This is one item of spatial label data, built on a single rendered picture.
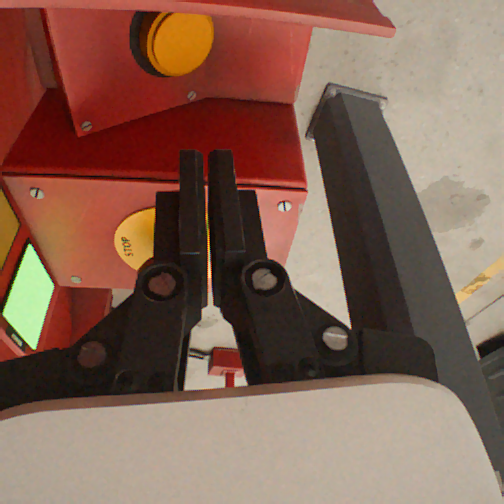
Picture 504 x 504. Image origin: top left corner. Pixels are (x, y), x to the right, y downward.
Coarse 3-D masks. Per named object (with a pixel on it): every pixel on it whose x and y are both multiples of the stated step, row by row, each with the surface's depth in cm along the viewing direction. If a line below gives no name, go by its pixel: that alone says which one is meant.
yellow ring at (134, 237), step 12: (132, 216) 20; (144, 216) 20; (120, 228) 21; (132, 228) 21; (144, 228) 21; (120, 240) 22; (132, 240) 22; (144, 240) 22; (120, 252) 23; (132, 252) 23; (144, 252) 23; (132, 264) 24
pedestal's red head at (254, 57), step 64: (0, 0) 9; (64, 0) 9; (128, 0) 9; (192, 0) 9; (256, 0) 10; (320, 0) 11; (64, 64) 16; (128, 64) 18; (256, 64) 21; (64, 128) 20; (128, 128) 21; (192, 128) 21; (256, 128) 22; (64, 192) 19; (128, 192) 19; (256, 192) 19; (64, 256) 23; (0, 320) 18
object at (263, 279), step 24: (264, 264) 9; (240, 288) 9; (264, 288) 9; (288, 288) 9; (264, 312) 8; (288, 312) 9; (240, 336) 10; (264, 336) 8; (288, 336) 8; (264, 360) 8; (288, 360) 8; (312, 360) 8
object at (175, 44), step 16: (160, 16) 17; (176, 16) 17; (192, 16) 17; (208, 16) 18; (144, 32) 17; (160, 32) 17; (176, 32) 17; (192, 32) 18; (208, 32) 18; (144, 48) 18; (160, 48) 18; (176, 48) 18; (192, 48) 19; (208, 48) 19; (160, 64) 18; (176, 64) 19; (192, 64) 19
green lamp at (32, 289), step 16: (32, 256) 21; (32, 272) 21; (16, 288) 19; (32, 288) 21; (48, 288) 23; (16, 304) 19; (32, 304) 21; (16, 320) 19; (32, 320) 21; (32, 336) 21
